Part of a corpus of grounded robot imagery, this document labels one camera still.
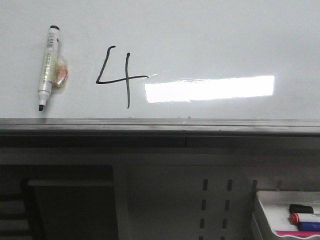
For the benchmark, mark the white plastic tray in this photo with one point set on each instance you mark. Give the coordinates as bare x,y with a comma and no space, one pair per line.
271,213

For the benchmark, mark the red capped marker in tray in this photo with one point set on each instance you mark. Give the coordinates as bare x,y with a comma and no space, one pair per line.
296,218

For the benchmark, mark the pink eraser in tray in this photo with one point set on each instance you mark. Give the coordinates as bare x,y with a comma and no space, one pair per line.
301,234

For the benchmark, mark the blue marker in tray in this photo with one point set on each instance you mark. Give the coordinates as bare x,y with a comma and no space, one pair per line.
308,226

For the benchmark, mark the white whiteboard with grey frame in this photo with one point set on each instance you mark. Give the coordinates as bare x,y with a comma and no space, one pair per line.
214,66

